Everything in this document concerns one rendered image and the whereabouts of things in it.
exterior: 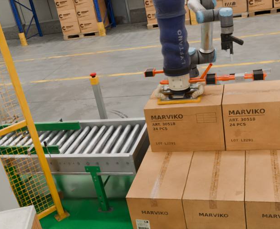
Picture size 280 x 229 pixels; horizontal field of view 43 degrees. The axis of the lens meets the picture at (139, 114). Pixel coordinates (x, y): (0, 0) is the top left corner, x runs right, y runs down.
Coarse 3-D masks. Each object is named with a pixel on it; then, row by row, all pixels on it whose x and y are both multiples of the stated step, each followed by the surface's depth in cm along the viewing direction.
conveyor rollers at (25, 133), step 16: (96, 128) 362; (112, 128) 355; (128, 128) 348; (0, 144) 371; (32, 144) 352; (48, 144) 346; (64, 144) 340; (80, 144) 334; (112, 144) 329; (128, 144) 319
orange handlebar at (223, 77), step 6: (156, 72) 315; (162, 72) 314; (192, 78) 284; (198, 78) 283; (204, 78) 282; (216, 78) 276; (222, 78) 274; (228, 78) 273; (234, 78) 272; (246, 78) 269; (162, 84) 288
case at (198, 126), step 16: (208, 96) 282; (144, 112) 284; (160, 112) 280; (176, 112) 277; (192, 112) 273; (208, 112) 270; (160, 128) 287; (176, 128) 283; (192, 128) 279; (208, 128) 276; (160, 144) 294; (176, 144) 290; (192, 144) 286; (208, 144) 282; (224, 144) 279
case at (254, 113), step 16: (272, 80) 287; (224, 96) 276; (240, 96) 271; (256, 96) 266; (272, 96) 261; (224, 112) 267; (240, 112) 264; (256, 112) 261; (272, 112) 258; (224, 128) 273; (240, 128) 269; (256, 128) 266; (272, 128) 263; (240, 144) 276; (256, 144) 272; (272, 144) 269
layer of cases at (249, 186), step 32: (160, 160) 285; (192, 160) 277; (224, 160) 269; (256, 160) 262; (128, 192) 255; (160, 192) 249; (192, 192) 242; (224, 192) 236; (256, 192) 231; (160, 224) 254; (192, 224) 246; (224, 224) 238; (256, 224) 231
